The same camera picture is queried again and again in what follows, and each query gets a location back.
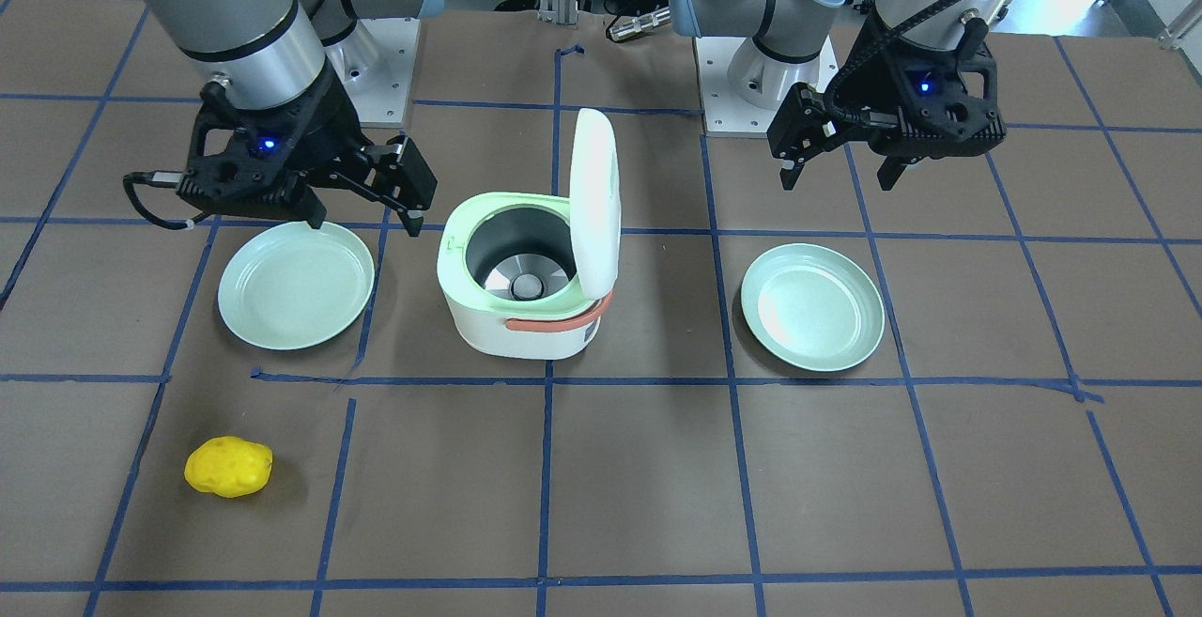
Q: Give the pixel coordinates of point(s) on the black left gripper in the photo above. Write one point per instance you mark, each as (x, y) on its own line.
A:
(870, 84)

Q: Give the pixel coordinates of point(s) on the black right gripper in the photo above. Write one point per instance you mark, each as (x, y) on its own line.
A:
(335, 123)

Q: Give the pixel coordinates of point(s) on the white rice cooker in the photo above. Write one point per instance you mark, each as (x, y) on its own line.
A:
(529, 276)

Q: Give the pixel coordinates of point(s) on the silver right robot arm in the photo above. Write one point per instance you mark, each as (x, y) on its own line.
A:
(265, 50)

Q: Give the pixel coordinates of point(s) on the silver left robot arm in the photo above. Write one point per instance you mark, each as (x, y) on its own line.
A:
(781, 44)

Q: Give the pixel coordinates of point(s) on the light green plate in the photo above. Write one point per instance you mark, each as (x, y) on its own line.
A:
(293, 286)
(812, 307)

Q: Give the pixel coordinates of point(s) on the silver cylindrical connector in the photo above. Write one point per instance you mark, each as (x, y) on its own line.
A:
(639, 26)

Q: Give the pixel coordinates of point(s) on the yellow toy potato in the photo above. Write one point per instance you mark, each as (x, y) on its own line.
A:
(229, 467)

